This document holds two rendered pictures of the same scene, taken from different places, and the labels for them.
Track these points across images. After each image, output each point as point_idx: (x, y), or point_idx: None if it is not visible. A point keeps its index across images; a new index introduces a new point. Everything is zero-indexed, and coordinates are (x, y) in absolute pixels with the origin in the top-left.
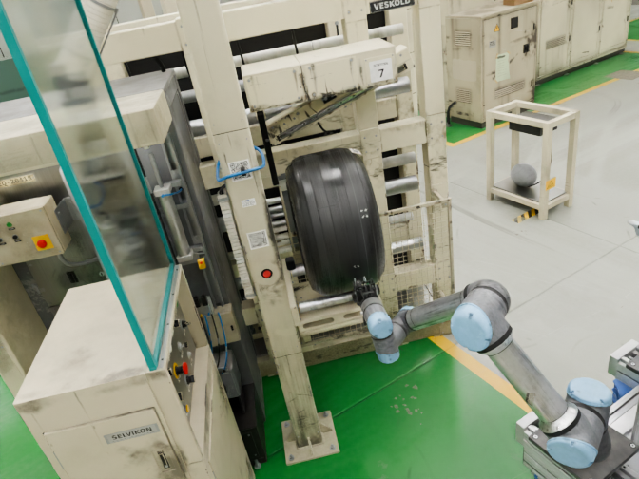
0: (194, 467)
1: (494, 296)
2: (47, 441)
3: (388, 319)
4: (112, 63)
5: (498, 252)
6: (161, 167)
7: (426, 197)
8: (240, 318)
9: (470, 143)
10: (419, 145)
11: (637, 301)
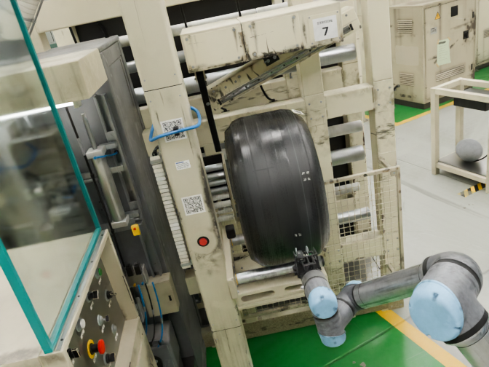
0: None
1: (464, 271)
2: None
3: (332, 296)
4: (56, 28)
5: (446, 225)
6: (97, 129)
7: (373, 166)
8: (182, 287)
9: (413, 123)
10: (364, 125)
11: None
